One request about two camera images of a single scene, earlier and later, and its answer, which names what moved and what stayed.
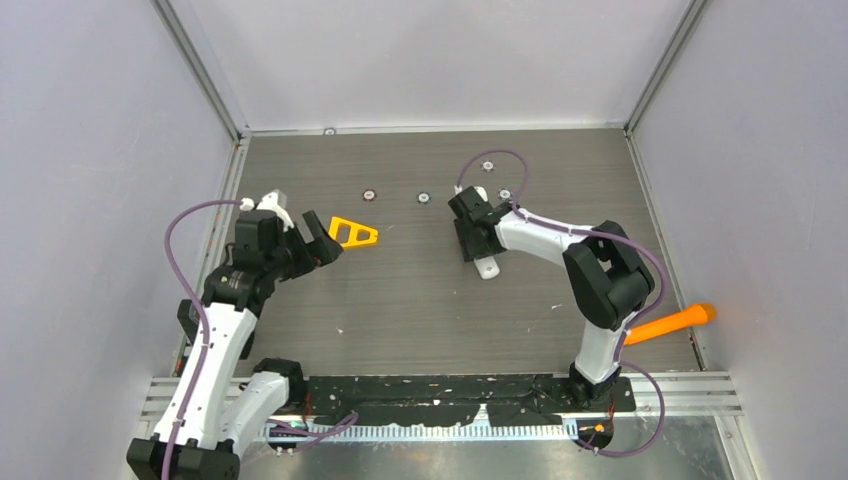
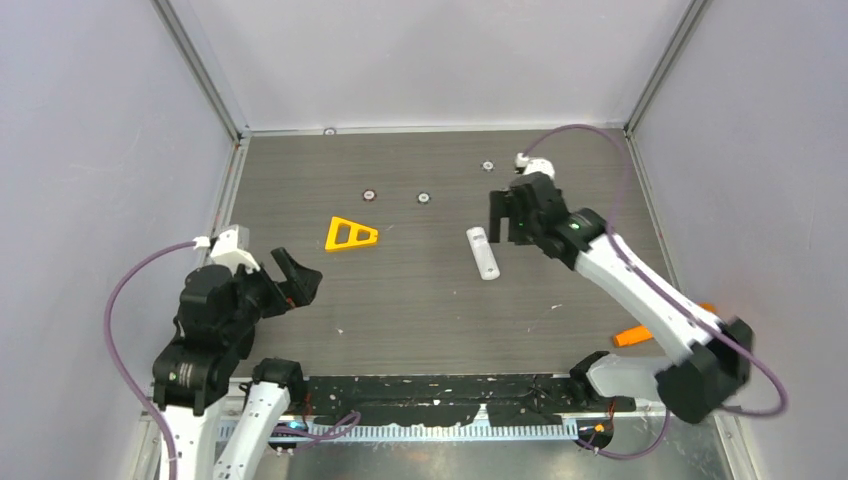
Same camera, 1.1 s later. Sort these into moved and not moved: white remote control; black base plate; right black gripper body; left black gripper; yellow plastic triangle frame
Moved: left black gripper; right black gripper body
Not moved: white remote control; yellow plastic triangle frame; black base plate
